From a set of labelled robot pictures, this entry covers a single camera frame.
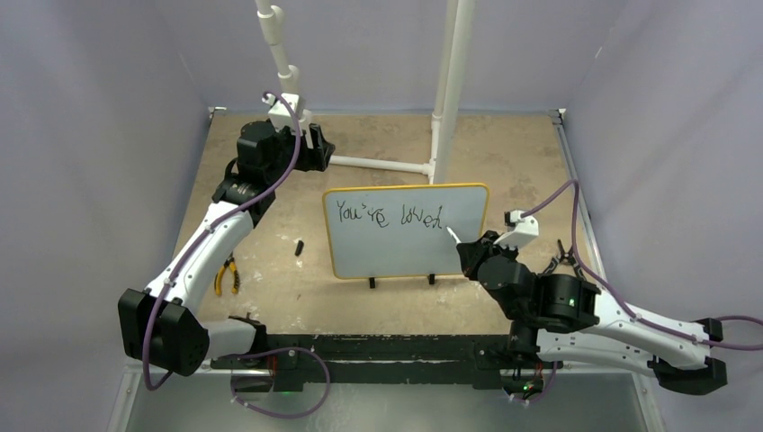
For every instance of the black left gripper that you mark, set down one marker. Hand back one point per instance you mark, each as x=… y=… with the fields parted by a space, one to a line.
x=316 y=157

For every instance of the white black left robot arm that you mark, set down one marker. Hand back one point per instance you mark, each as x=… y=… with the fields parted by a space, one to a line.
x=159 y=322

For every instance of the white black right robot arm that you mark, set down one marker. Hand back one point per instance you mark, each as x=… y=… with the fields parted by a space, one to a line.
x=560 y=317

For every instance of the white whiteboard marker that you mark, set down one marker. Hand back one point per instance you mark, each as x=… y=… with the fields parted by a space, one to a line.
x=456 y=239

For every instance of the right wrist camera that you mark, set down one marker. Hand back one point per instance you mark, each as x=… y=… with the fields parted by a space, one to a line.
x=521 y=230

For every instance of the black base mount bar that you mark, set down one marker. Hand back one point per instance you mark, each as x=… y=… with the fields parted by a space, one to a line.
x=484 y=362

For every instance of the yellow framed whiteboard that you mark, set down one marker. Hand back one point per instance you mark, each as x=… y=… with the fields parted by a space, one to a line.
x=399 y=230

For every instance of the black pliers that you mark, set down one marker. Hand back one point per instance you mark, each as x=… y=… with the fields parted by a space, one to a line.
x=564 y=257

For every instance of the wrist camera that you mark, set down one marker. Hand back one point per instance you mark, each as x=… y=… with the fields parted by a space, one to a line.
x=521 y=230
x=288 y=110

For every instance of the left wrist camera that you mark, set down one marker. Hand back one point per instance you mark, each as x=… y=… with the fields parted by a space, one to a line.
x=288 y=110

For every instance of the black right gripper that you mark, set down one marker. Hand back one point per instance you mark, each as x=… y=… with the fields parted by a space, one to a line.
x=471 y=252

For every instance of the aluminium table edge rail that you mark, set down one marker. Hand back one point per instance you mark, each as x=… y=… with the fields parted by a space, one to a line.
x=642 y=384

